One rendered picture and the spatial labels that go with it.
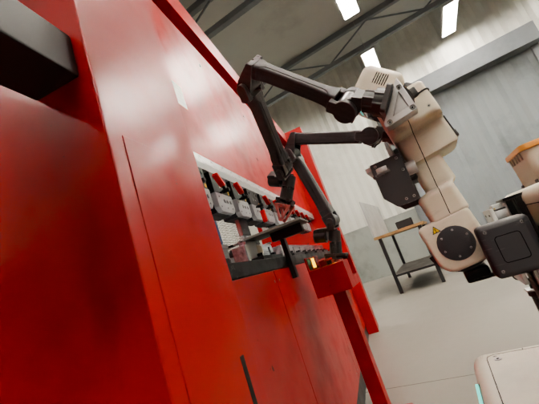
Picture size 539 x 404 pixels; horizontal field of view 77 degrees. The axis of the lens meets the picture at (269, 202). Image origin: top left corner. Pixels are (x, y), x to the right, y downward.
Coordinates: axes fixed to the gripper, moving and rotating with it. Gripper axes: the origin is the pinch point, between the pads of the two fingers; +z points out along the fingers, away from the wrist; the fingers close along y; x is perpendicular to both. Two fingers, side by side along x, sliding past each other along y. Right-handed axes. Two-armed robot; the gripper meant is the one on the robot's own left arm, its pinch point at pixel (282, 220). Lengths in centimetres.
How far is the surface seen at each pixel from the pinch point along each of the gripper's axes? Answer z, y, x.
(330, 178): -161, -740, -117
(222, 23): -313, -306, -248
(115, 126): -4, 106, 7
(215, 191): -5.6, 28.2, -19.6
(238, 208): -1.4, 9.0, -17.6
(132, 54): -21, 97, -2
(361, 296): 54, -218, 27
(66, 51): -13, 110, 0
